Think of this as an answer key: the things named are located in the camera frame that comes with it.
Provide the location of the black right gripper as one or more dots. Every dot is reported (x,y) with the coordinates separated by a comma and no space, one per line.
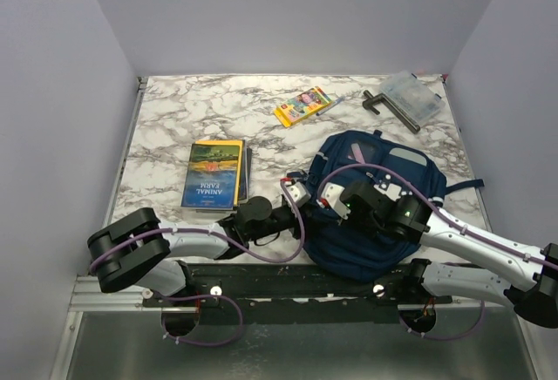
(349,214)

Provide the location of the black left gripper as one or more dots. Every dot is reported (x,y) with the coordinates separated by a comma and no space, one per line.
(296,226)

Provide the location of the navy blue student backpack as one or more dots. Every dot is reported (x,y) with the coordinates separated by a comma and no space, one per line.
(343,250)

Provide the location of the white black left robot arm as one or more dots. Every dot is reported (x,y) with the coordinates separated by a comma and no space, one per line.
(142,250)

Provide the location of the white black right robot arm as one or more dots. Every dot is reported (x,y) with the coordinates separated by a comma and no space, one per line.
(522,277)

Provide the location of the Animal Farm book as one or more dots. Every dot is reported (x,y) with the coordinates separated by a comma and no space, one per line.
(211,175)

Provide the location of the pink ruler in pocket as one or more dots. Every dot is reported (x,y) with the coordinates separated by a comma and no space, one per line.
(357,153)

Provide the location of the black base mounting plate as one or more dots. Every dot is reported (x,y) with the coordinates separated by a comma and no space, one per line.
(225,294)

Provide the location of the clear plastic organizer box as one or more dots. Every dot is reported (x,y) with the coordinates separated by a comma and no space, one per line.
(412,97)

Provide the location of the yellow crayon box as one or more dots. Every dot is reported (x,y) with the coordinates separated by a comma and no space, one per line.
(302,106)

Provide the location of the blue pen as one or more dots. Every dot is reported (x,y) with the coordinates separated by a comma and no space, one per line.
(330,106)

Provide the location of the aluminium extrusion rail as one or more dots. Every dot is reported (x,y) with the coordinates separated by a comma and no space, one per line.
(88,297)

